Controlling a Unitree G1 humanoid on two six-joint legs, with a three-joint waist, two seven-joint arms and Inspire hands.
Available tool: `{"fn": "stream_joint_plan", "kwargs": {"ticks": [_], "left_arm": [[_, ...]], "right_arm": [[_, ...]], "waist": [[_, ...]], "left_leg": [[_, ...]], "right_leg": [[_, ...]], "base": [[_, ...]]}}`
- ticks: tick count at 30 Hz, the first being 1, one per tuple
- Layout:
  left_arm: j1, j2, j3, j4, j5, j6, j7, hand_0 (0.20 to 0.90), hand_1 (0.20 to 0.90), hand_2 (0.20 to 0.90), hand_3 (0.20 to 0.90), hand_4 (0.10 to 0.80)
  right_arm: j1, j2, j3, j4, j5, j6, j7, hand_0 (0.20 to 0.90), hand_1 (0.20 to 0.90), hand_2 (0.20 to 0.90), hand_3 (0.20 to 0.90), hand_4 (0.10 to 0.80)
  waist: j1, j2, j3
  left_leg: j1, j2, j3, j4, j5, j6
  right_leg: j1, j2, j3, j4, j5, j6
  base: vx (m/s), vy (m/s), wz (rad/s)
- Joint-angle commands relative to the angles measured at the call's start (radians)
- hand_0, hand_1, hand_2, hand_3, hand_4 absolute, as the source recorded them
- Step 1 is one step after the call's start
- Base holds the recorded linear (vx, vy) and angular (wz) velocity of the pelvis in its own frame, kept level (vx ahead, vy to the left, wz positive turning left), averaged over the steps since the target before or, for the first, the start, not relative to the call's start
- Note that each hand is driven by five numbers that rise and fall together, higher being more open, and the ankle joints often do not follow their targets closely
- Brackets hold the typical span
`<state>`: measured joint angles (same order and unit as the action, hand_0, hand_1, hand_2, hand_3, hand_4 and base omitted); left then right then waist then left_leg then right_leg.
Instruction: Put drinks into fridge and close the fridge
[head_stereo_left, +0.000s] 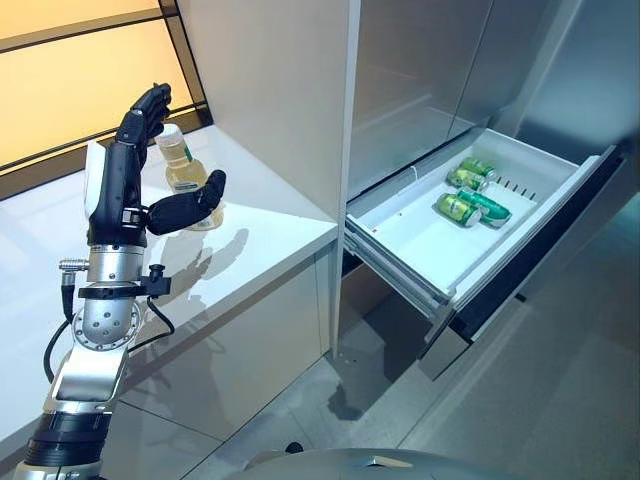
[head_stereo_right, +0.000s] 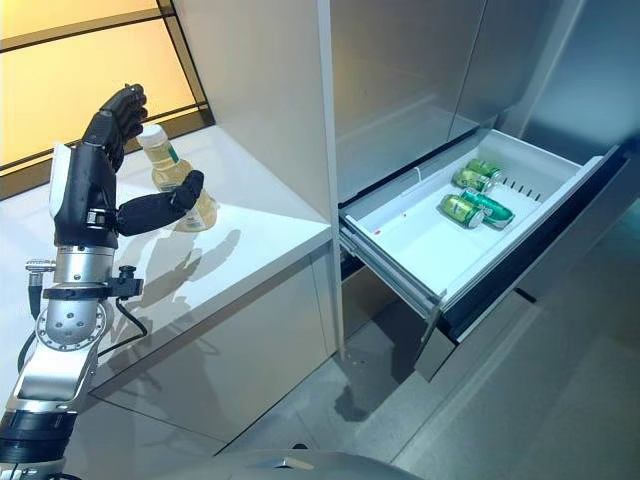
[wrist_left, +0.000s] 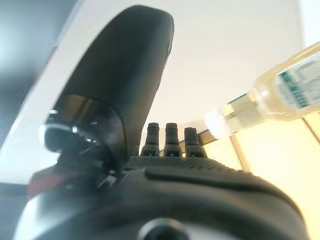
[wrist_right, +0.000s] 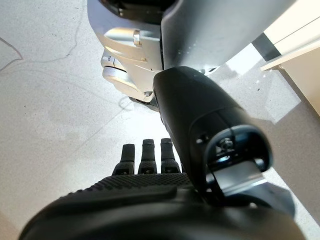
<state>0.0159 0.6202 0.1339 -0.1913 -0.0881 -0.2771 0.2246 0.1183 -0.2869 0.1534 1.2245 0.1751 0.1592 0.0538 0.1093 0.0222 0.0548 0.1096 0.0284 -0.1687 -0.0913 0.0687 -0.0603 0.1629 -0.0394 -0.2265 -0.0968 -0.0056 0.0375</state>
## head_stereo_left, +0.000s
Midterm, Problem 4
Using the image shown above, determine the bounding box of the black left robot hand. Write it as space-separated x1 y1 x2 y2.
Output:
82 82 229 249

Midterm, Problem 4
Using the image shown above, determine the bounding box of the yellow tea bottle white cap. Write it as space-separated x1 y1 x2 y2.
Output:
154 123 226 232

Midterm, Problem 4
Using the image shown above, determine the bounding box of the white fridge drawer steel front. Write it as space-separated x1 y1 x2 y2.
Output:
343 127 626 346

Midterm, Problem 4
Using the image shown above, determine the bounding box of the white counter cabinet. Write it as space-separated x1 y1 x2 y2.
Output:
0 124 341 480

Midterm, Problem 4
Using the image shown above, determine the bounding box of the tall white cabinet panel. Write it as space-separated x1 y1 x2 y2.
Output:
174 0 361 356

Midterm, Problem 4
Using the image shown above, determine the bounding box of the stainless steel refrigerator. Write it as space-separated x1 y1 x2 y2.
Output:
347 0 640 381

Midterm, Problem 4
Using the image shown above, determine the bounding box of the light green drink can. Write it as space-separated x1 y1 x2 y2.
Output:
458 156 499 180
446 168 491 193
435 193 482 227

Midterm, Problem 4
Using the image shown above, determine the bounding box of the dark green drink can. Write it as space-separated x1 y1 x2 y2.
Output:
457 187 514 229

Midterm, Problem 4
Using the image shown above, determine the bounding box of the grey robot torso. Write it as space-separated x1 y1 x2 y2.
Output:
234 447 506 480

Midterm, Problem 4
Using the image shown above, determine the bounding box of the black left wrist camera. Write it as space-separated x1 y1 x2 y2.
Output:
142 263 172 299

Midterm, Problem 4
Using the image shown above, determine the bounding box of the orange lit window black frame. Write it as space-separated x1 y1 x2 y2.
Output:
0 0 216 201

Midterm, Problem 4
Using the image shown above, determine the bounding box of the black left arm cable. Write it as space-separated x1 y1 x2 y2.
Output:
43 294 176 381

